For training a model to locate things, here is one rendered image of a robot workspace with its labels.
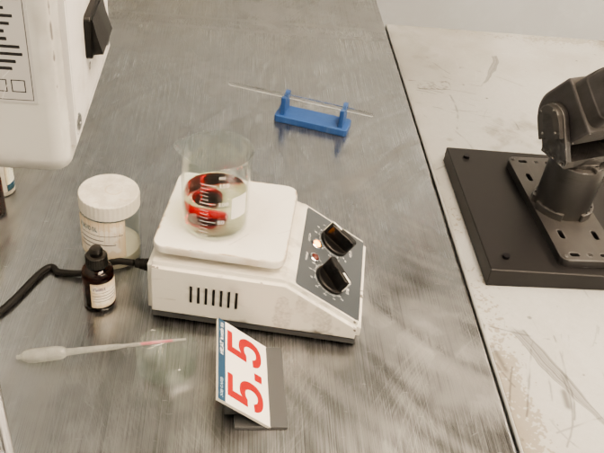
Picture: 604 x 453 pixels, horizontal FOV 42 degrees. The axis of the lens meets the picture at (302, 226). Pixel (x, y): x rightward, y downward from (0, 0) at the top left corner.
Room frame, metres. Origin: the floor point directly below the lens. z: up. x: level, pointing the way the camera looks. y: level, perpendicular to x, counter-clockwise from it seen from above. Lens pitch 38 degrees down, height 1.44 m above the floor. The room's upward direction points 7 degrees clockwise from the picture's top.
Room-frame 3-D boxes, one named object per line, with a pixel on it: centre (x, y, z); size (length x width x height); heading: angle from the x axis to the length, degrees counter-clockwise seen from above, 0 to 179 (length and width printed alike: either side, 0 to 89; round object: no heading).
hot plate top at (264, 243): (0.58, 0.07, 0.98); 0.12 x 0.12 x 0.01; 89
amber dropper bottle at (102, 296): (0.53, 0.18, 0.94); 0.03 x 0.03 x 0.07
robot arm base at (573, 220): (0.75, -0.30, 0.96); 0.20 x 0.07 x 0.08; 10
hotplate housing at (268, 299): (0.58, 0.04, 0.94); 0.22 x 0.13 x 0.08; 89
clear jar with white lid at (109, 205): (0.60, 0.19, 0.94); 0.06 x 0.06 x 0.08
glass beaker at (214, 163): (0.57, 0.08, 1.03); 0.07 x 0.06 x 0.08; 94
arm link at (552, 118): (0.76, -0.29, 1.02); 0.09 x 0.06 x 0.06; 120
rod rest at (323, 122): (0.92, 0.00, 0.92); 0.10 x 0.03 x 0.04; 79
